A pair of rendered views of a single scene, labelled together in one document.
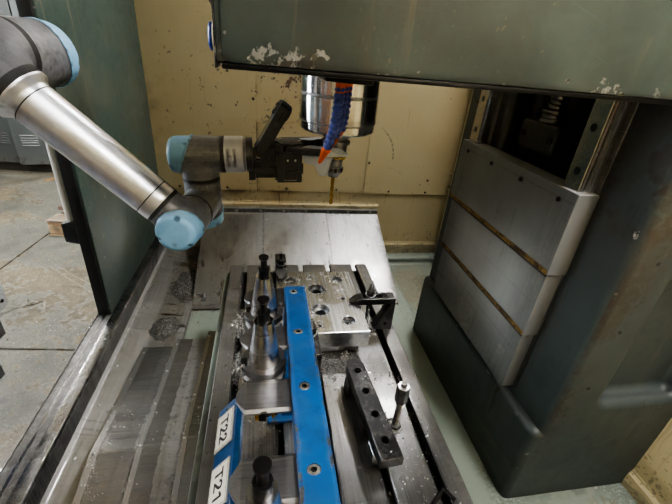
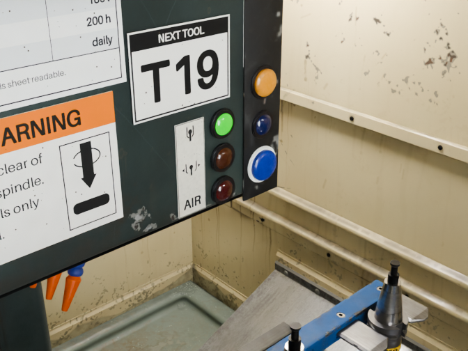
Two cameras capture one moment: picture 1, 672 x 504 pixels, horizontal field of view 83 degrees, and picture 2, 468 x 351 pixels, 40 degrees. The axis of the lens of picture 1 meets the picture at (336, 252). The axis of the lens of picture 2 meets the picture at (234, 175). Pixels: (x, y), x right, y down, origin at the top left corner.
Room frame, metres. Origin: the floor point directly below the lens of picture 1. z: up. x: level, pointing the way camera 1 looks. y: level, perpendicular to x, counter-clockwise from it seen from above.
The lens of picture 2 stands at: (0.80, 0.63, 1.87)
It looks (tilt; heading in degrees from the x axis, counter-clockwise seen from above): 26 degrees down; 240
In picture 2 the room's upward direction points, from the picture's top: straight up
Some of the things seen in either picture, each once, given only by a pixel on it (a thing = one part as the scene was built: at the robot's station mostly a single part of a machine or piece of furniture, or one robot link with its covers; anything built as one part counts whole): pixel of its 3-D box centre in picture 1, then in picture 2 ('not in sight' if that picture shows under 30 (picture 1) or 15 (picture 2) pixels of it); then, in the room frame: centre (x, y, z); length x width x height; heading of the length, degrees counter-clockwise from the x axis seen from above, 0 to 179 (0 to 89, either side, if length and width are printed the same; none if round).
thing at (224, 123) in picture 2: not in sight; (223, 124); (0.55, 0.18, 1.67); 0.02 x 0.01 x 0.02; 12
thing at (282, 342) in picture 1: (264, 338); not in sight; (0.45, 0.10, 1.21); 0.07 x 0.05 x 0.01; 102
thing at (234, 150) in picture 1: (236, 154); not in sight; (0.79, 0.23, 1.40); 0.08 x 0.05 x 0.08; 12
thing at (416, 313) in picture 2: not in sight; (407, 308); (0.12, 0.03, 1.21); 0.07 x 0.05 x 0.01; 102
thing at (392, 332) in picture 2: not in sight; (387, 322); (0.18, 0.04, 1.21); 0.06 x 0.06 x 0.03
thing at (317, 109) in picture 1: (339, 99); not in sight; (0.83, 0.02, 1.52); 0.16 x 0.16 x 0.12
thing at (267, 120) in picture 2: not in sight; (262, 124); (0.50, 0.17, 1.66); 0.02 x 0.01 x 0.02; 12
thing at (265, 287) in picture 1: (263, 293); not in sight; (0.50, 0.11, 1.26); 0.04 x 0.04 x 0.07
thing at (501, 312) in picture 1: (487, 254); not in sight; (0.93, -0.41, 1.16); 0.48 x 0.05 x 0.51; 12
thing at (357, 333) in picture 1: (318, 305); not in sight; (0.88, 0.04, 0.97); 0.29 x 0.23 x 0.05; 12
